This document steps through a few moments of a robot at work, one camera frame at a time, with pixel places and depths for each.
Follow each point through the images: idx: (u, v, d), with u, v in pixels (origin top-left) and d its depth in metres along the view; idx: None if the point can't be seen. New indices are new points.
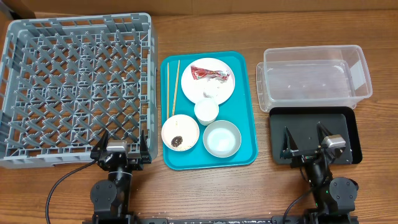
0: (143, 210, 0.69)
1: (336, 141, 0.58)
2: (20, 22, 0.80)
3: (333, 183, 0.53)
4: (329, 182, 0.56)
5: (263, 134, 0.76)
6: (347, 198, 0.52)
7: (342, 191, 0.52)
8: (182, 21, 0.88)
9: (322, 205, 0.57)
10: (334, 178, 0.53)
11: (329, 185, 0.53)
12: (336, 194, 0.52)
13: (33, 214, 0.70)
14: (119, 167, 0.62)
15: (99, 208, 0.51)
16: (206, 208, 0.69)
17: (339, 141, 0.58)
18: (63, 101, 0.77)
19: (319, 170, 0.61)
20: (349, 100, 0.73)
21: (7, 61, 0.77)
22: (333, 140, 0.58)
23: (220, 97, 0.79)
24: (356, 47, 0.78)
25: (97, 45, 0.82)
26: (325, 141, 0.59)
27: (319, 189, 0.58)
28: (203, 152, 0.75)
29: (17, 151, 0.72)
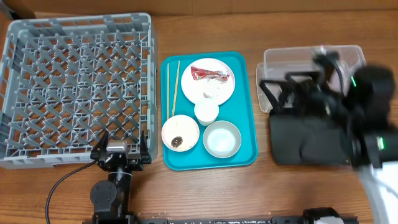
0: (143, 210, 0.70)
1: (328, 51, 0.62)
2: (20, 22, 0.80)
3: (372, 80, 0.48)
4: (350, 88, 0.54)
5: (263, 134, 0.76)
6: (387, 89, 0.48)
7: (372, 74, 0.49)
8: (182, 21, 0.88)
9: (359, 107, 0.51)
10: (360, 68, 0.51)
11: (356, 72, 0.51)
12: (365, 76, 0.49)
13: (33, 214, 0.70)
14: (119, 167, 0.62)
15: (99, 208, 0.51)
16: (206, 208, 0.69)
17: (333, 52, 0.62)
18: (63, 101, 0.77)
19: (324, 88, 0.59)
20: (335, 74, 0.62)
21: (7, 61, 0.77)
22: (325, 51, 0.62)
23: (220, 98, 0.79)
24: (356, 46, 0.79)
25: (98, 45, 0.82)
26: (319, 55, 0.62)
27: (351, 102, 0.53)
28: (203, 152, 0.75)
29: (17, 152, 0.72)
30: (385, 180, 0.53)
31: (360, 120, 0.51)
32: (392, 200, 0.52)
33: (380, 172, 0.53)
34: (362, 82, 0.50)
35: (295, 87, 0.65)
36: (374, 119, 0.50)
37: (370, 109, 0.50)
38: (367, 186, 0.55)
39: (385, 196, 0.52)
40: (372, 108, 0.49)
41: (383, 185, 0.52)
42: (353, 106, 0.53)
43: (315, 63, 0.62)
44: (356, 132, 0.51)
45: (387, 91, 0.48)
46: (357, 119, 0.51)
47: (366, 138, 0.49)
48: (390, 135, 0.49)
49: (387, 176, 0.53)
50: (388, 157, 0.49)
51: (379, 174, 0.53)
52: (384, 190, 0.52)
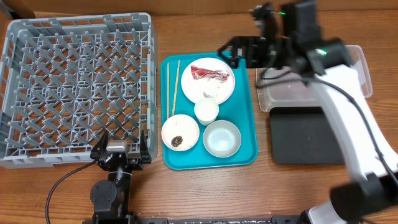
0: (143, 210, 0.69)
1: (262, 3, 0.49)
2: (20, 22, 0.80)
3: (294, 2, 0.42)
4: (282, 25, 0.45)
5: (263, 134, 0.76)
6: (313, 14, 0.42)
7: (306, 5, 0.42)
8: (182, 21, 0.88)
9: (291, 28, 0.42)
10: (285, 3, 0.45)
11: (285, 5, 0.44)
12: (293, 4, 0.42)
13: (33, 214, 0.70)
14: (119, 167, 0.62)
15: (99, 208, 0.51)
16: (206, 208, 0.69)
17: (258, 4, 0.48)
18: (63, 101, 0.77)
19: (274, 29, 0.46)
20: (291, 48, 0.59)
21: (7, 61, 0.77)
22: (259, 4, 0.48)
23: (220, 97, 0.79)
24: (357, 46, 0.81)
25: (97, 45, 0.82)
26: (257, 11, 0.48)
27: (288, 27, 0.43)
28: (203, 151, 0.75)
29: (17, 151, 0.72)
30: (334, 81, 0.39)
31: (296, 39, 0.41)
32: (348, 112, 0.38)
33: (328, 77, 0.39)
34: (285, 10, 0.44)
35: (250, 41, 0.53)
36: (313, 38, 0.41)
37: (302, 28, 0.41)
38: (319, 98, 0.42)
39: (336, 99, 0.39)
40: (305, 27, 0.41)
41: (328, 86, 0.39)
42: (286, 36, 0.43)
43: (254, 20, 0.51)
44: (298, 51, 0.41)
45: (316, 15, 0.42)
46: (295, 38, 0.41)
47: (309, 51, 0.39)
48: (331, 45, 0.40)
49: (337, 79, 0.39)
50: (334, 61, 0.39)
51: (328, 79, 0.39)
52: (333, 95, 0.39)
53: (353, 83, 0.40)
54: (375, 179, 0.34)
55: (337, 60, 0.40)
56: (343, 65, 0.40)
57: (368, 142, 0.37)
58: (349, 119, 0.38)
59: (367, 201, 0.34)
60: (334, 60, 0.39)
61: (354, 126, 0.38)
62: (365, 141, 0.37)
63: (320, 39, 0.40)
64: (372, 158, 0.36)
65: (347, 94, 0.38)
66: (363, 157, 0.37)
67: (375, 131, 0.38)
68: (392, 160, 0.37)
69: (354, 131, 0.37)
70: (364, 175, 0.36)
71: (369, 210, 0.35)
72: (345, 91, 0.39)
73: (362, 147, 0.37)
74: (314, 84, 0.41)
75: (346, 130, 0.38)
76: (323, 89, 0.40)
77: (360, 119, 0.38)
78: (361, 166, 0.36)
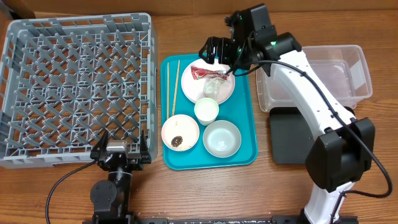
0: (143, 210, 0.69)
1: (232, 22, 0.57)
2: (20, 22, 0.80)
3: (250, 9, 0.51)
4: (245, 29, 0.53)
5: (263, 134, 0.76)
6: (267, 16, 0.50)
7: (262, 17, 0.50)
8: (183, 21, 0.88)
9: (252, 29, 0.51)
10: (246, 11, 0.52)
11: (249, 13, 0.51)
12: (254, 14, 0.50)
13: (33, 214, 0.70)
14: (119, 167, 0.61)
15: (99, 208, 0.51)
16: (206, 208, 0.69)
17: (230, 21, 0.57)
18: (63, 101, 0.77)
19: (240, 30, 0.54)
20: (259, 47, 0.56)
21: (7, 61, 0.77)
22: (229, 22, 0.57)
23: (220, 97, 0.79)
24: (356, 46, 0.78)
25: (97, 45, 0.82)
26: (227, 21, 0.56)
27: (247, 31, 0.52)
28: (203, 151, 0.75)
29: (17, 151, 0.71)
30: (290, 62, 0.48)
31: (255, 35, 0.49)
32: (303, 85, 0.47)
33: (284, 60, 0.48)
34: (245, 15, 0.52)
35: (223, 42, 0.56)
36: (269, 35, 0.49)
37: (259, 31, 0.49)
38: (280, 78, 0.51)
39: (290, 74, 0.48)
40: (260, 27, 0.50)
41: (283, 66, 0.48)
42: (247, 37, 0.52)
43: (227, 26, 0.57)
44: (257, 45, 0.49)
45: (267, 18, 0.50)
46: (254, 37, 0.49)
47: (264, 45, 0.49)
48: (282, 39, 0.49)
49: (290, 59, 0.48)
50: (285, 50, 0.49)
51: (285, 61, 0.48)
52: (287, 71, 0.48)
53: (305, 60, 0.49)
54: (332, 132, 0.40)
55: (288, 47, 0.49)
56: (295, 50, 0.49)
57: (321, 103, 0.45)
58: (303, 89, 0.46)
59: (329, 154, 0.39)
60: (286, 47, 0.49)
61: (307, 94, 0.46)
62: (319, 104, 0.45)
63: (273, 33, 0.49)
64: (328, 116, 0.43)
65: (298, 69, 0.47)
66: (320, 117, 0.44)
67: (328, 95, 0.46)
68: (346, 115, 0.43)
69: (308, 98, 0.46)
70: (322, 130, 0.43)
71: (333, 164, 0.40)
72: (298, 67, 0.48)
73: (318, 110, 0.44)
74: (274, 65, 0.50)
75: (303, 98, 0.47)
76: (280, 69, 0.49)
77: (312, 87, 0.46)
78: (319, 122, 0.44)
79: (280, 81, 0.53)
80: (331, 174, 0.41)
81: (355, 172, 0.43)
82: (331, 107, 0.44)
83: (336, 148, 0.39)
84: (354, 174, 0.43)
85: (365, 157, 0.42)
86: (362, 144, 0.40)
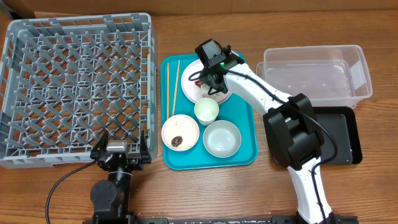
0: (143, 210, 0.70)
1: (208, 46, 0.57)
2: (20, 22, 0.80)
3: (201, 44, 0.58)
4: (202, 59, 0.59)
5: (263, 134, 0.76)
6: (216, 46, 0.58)
7: (213, 48, 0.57)
8: (182, 21, 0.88)
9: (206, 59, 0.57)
10: (201, 46, 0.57)
11: (203, 49, 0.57)
12: (208, 50, 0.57)
13: (33, 214, 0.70)
14: (119, 167, 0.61)
15: (99, 208, 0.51)
16: (206, 208, 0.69)
17: (208, 46, 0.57)
18: (63, 101, 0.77)
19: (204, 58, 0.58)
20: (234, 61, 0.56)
21: (7, 61, 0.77)
22: (206, 46, 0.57)
23: (220, 97, 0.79)
24: (356, 47, 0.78)
25: (97, 45, 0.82)
26: (201, 50, 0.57)
27: (202, 61, 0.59)
28: (203, 151, 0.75)
29: (17, 151, 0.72)
30: (235, 68, 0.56)
31: (210, 65, 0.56)
32: (246, 82, 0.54)
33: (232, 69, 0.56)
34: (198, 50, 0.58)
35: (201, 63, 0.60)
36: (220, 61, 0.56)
37: (212, 59, 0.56)
38: (232, 86, 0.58)
39: (238, 80, 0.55)
40: (212, 55, 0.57)
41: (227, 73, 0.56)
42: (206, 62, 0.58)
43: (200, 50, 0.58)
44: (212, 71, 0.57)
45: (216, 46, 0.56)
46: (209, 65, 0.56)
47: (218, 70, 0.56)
48: (230, 61, 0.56)
49: (236, 67, 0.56)
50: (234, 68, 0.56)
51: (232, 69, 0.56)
52: (234, 79, 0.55)
53: (245, 67, 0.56)
54: (275, 112, 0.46)
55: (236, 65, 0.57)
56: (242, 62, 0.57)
57: (265, 93, 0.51)
58: (249, 88, 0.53)
59: (275, 130, 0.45)
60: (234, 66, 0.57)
61: (253, 91, 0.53)
62: (262, 94, 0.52)
63: (224, 59, 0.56)
64: (269, 101, 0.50)
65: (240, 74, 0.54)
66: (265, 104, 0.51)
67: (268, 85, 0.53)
68: (283, 96, 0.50)
69: (254, 93, 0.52)
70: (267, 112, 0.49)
71: (285, 139, 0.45)
72: (242, 73, 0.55)
73: (262, 98, 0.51)
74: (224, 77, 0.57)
75: (252, 96, 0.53)
76: (229, 78, 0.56)
77: (257, 85, 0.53)
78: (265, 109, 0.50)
79: (232, 89, 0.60)
80: (287, 148, 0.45)
81: (313, 144, 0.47)
82: (270, 93, 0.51)
83: (280, 124, 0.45)
84: (312, 147, 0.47)
85: (314, 128, 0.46)
86: (304, 114, 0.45)
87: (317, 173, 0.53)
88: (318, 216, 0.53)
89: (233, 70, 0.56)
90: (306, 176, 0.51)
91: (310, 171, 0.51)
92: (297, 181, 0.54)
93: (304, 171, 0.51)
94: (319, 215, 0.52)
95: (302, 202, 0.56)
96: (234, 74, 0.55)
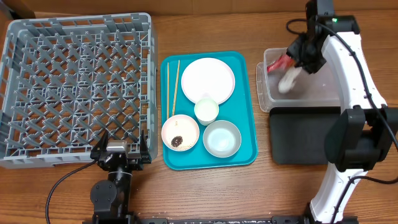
0: (143, 210, 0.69)
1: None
2: (20, 22, 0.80)
3: None
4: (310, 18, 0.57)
5: (263, 134, 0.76)
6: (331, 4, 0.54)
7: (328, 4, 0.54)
8: (182, 21, 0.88)
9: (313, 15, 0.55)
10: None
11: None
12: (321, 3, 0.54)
13: (33, 214, 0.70)
14: (119, 167, 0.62)
15: (99, 208, 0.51)
16: (206, 208, 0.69)
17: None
18: (63, 101, 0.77)
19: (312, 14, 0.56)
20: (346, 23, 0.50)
21: (7, 61, 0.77)
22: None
23: (220, 97, 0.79)
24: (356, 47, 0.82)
25: (97, 45, 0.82)
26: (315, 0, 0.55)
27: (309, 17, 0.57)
28: (203, 151, 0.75)
29: (17, 151, 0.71)
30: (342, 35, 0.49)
31: (316, 17, 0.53)
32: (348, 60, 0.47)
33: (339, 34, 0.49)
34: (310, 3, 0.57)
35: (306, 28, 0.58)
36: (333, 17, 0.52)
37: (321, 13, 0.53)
38: (330, 58, 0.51)
39: (340, 51, 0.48)
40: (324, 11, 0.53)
41: (333, 37, 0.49)
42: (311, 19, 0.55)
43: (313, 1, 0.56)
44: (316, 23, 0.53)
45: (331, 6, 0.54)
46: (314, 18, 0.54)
47: (326, 20, 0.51)
48: (344, 20, 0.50)
49: (344, 36, 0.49)
50: (344, 28, 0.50)
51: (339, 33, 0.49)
52: (337, 48, 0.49)
53: (358, 42, 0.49)
54: (358, 110, 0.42)
55: (347, 26, 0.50)
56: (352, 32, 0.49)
57: (359, 83, 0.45)
58: (346, 66, 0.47)
59: (351, 125, 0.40)
60: (346, 26, 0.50)
61: (349, 71, 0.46)
62: (357, 83, 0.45)
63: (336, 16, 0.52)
64: (360, 97, 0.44)
65: (348, 47, 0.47)
66: (354, 96, 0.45)
67: (369, 79, 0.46)
68: (379, 101, 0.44)
69: (348, 76, 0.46)
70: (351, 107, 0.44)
71: (351, 138, 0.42)
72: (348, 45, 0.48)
73: (353, 88, 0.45)
74: (327, 39, 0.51)
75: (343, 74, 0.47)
76: (332, 43, 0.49)
77: (357, 67, 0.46)
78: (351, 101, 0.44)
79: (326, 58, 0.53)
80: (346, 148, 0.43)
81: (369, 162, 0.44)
82: (367, 90, 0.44)
83: (360, 123, 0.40)
84: (367, 161, 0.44)
85: (384, 146, 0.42)
86: (388, 128, 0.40)
87: (354, 183, 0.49)
88: (326, 219, 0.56)
89: (339, 34, 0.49)
90: (342, 180, 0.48)
91: (349, 178, 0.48)
92: (330, 181, 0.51)
93: (342, 176, 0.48)
94: (328, 218, 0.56)
95: (318, 202, 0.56)
96: (341, 43, 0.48)
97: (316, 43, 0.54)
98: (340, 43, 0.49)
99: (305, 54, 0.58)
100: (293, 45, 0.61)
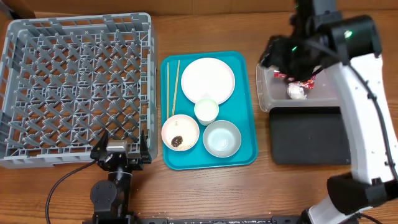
0: (143, 210, 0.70)
1: None
2: (20, 22, 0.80)
3: None
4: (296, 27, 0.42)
5: (263, 134, 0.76)
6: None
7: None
8: (182, 21, 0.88)
9: (309, 17, 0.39)
10: None
11: None
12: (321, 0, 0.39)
13: (33, 214, 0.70)
14: (119, 167, 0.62)
15: (99, 208, 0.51)
16: (206, 208, 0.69)
17: None
18: (63, 101, 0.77)
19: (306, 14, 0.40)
20: (363, 27, 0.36)
21: (7, 61, 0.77)
22: None
23: (220, 97, 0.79)
24: None
25: (97, 45, 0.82)
26: None
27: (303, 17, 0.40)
28: (203, 151, 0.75)
29: (17, 151, 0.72)
30: (357, 65, 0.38)
31: (314, 20, 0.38)
32: (367, 110, 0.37)
33: (351, 62, 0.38)
34: None
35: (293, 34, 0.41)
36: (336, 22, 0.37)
37: (321, 15, 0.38)
38: (336, 85, 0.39)
39: (356, 91, 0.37)
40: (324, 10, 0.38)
41: (350, 68, 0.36)
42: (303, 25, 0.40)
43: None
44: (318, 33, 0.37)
45: (333, 2, 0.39)
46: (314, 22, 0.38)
47: (334, 30, 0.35)
48: (359, 25, 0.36)
49: (359, 65, 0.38)
50: (362, 43, 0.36)
51: (352, 61, 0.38)
52: (352, 86, 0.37)
53: (377, 72, 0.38)
54: (379, 188, 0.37)
55: (365, 42, 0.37)
56: (369, 52, 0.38)
57: (379, 144, 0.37)
58: (363, 117, 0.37)
59: (371, 204, 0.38)
60: (362, 42, 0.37)
61: (365, 124, 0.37)
62: (378, 143, 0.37)
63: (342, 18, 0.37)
64: (380, 160, 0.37)
65: (369, 88, 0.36)
66: (372, 160, 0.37)
67: (388, 125, 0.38)
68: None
69: (365, 129, 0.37)
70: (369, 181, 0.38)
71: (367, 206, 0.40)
72: (367, 88, 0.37)
73: (372, 151, 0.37)
74: (337, 68, 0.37)
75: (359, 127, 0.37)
76: (345, 78, 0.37)
77: (377, 117, 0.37)
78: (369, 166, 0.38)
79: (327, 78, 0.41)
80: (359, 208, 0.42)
81: None
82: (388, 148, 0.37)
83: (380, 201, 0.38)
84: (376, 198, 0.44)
85: None
86: None
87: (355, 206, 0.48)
88: None
89: (352, 62, 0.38)
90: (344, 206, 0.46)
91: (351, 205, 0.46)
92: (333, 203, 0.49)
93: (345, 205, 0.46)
94: None
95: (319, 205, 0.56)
96: (357, 79, 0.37)
97: (321, 59, 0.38)
98: (355, 81, 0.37)
99: (296, 66, 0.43)
100: (276, 55, 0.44)
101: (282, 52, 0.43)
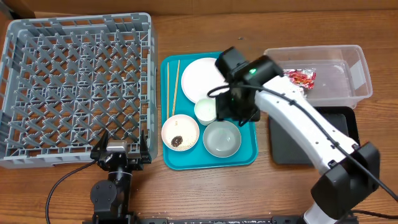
0: (143, 210, 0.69)
1: (231, 56, 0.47)
2: (20, 22, 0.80)
3: (221, 53, 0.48)
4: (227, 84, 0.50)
5: (263, 134, 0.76)
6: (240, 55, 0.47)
7: (234, 58, 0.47)
8: (182, 21, 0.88)
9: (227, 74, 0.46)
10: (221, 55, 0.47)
11: (221, 60, 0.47)
12: (231, 61, 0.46)
13: (33, 214, 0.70)
14: (119, 167, 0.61)
15: (99, 208, 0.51)
16: (206, 208, 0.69)
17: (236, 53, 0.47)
18: (63, 101, 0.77)
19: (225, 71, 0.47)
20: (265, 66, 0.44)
21: (7, 61, 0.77)
22: (229, 56, 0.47)
23: None
24: (356, 47, 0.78)
25: (97, 45, 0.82)
26: (225, 62, 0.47)
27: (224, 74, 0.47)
28: (203, 151, 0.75)
29: (17, 151, 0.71)
30: (271, 84, 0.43)
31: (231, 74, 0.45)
32: (296, 115, 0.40)
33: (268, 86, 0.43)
34: (218, 61, 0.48)
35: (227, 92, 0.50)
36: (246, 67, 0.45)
37: (236, 68, 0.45)
38: (267, 110, 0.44)
39: (278, 104, 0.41)
40: (236, 65, 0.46)
41: (265, 91, 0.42)
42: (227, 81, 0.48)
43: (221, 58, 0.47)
44: (236, 80, 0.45)
45: (241, 55, 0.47)
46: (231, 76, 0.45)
47: (244, 76, 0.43)
48: (261, 65, 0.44)
49: (273, 86, 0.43)
50: (269, 76, 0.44)
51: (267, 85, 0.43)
52: (273, 101, 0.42)
53: (287, 84, 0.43)
54: (338, 168, 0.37)
55: (270, 73, 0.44)
56: (277, 75, 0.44)
57: (319, 134, 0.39)
58: (297, 123, 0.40)
59: (339, 189, 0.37)
60: (268, 74, 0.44)
61: (300, 126, 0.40)
62: (318, 135, 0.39)
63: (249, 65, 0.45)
64: (329, 149, 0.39)
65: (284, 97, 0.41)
66: (321, 152, 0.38)
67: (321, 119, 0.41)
68: (347, 141, 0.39)
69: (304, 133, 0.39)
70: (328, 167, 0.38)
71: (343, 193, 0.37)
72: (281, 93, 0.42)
73: (316, 142, 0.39)
74: (258, 95, 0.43)
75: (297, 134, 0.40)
76: (265, 99, 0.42)
77: (308, 119, 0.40)
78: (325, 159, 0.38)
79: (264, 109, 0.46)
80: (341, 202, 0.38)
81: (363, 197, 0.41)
82: (329, 136, 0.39)
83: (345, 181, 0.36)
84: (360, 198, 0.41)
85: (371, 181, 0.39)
86: (370, 174, 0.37)
87: None
88: None
89: (267, 86, 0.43)
90: None
91: None
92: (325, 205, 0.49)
93: None
94: None
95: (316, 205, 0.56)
96: (273, 95, 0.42)
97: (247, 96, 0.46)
98: (274, 96, 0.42)
99: (242, 111, 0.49)
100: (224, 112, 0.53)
101: (225, 103, 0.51)
